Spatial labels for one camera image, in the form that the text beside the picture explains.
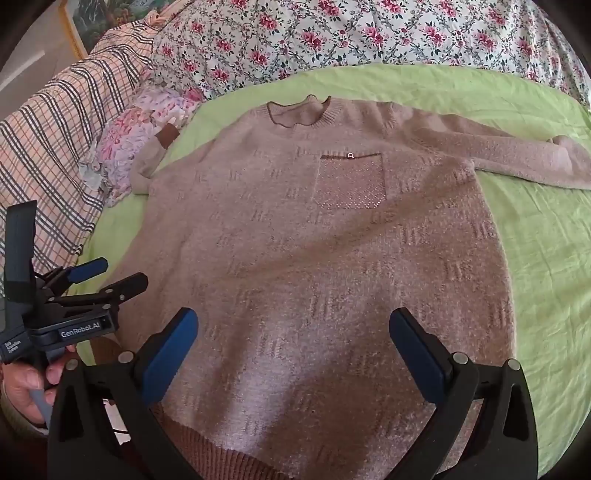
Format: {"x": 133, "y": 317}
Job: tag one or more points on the plaid blanket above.
{"x": 60, "y": 152}

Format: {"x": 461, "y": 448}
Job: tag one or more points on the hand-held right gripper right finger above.
{"x": 416, "y": 355}

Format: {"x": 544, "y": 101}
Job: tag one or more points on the light green bed sheet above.
{"x": 531, "y": 240}

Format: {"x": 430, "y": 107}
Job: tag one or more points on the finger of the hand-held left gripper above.
{"x": 87, "y": 270}
{"x": 124, "y": 285}

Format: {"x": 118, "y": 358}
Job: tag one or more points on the person's left hand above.
{"x": 23, "y": 387}

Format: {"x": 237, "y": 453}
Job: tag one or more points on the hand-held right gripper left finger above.
{"x": 170, "y": 353}

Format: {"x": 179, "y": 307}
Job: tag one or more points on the beige knitted sweater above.
{"x": 300, "y": 277}

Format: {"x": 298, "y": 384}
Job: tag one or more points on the pastel floral cloth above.
{"x": 134, "y": 138}

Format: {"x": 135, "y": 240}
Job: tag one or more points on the red floral quilt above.
{"x": 369, "y": 37}

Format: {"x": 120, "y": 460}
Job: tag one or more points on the framed landscape painting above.
{"x": 101, "y": 21}

